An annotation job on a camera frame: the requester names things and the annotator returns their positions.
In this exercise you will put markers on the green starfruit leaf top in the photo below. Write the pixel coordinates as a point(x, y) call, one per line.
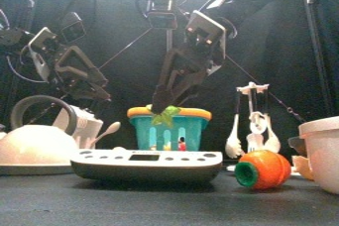
point(166, 116)

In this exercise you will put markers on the white toy toaster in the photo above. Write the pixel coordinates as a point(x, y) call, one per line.
point(86, 126)

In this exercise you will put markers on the white plastic spoon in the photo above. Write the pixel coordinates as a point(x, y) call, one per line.
point(106, 131)

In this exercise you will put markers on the white utensil hanging rack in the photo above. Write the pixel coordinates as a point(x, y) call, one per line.
point(253, 88)

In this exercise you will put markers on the teal basket orange rim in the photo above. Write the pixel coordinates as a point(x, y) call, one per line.
point(186, 127)

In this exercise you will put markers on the small red toy figure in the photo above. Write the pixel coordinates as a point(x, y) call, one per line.
point(182, 144)

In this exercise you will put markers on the white hanging slotted spatula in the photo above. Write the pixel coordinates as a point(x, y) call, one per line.
point(255, 131)

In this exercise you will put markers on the white grey kitchen scale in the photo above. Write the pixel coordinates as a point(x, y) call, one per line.
point(146, 165)

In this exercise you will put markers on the white hanging spoon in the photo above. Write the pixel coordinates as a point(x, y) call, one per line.
point(271, 142)

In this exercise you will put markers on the orange toy fruit green end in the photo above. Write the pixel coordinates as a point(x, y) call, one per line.
point(267, 169)

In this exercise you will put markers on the metal frame pole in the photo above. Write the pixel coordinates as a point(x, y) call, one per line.
point(169, 40)

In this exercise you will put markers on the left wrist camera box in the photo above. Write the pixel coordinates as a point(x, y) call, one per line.
point(73, 27)

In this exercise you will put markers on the overhead camera on frame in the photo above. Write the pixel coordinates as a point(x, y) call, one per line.
point(159, 10)

